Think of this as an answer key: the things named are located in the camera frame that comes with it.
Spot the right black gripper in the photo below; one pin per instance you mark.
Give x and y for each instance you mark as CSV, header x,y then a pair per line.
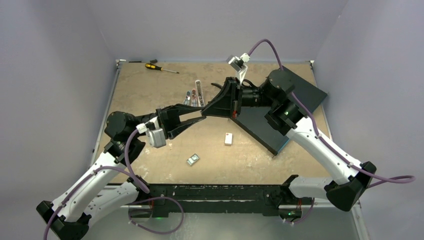
x,y
229,102

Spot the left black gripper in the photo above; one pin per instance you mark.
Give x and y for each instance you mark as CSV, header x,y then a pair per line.
x,y
169,118

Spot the silver stapler magazine tray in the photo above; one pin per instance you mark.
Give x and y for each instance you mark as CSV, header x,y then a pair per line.
x,y
187,100

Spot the red silver stapler insert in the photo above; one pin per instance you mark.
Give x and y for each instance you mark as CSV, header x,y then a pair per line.
x,y
194,101

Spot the silver staple strip block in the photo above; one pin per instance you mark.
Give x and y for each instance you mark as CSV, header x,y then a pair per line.
x,y
193,159

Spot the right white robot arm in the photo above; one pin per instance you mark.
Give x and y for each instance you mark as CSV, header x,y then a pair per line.
x,y
348,177

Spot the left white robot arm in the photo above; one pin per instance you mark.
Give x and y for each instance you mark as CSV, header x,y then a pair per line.
x,y
111,181

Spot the small white box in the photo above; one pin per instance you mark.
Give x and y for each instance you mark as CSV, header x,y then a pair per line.
x,y
228,140

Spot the black flat box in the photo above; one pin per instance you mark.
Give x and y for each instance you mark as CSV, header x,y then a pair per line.
x,y
287,98

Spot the yellow black screwdriver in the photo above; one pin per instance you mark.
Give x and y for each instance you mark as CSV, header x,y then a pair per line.
x,y
151,66

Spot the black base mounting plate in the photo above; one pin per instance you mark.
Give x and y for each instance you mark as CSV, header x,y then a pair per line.
x,y
268,200

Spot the black handled pliers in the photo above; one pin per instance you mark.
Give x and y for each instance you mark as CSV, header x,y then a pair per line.
x,y
219,86

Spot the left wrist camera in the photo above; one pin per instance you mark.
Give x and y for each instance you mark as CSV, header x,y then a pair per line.
x,y
156,137

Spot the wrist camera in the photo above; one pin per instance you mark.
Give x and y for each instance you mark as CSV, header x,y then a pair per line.
x,y
156,137
239,64

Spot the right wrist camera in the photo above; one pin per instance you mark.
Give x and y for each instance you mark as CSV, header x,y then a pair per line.
x,y
239,64

